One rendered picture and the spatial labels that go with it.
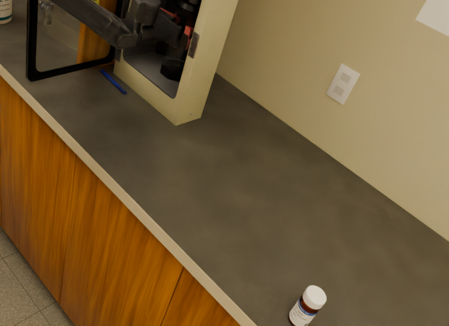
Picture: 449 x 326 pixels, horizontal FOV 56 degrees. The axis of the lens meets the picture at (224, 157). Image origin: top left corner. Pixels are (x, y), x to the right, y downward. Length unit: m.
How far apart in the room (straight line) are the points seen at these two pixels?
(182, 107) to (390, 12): 0.65
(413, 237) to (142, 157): 0.79
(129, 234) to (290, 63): 0.79
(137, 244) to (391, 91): 0.85
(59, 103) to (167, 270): 0.56
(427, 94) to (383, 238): 0.42
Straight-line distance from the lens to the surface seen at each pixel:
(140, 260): 1.15
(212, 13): 1.13
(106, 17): 1.11
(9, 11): 1.68
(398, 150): 1.39
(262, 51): 1.55
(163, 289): 1.13
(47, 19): 1.18
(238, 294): 0.91
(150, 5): 1.15
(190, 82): 1.21
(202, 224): 1.00
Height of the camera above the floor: 1.65
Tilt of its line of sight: 36 degrees down
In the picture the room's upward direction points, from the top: 21 degrees clockwise
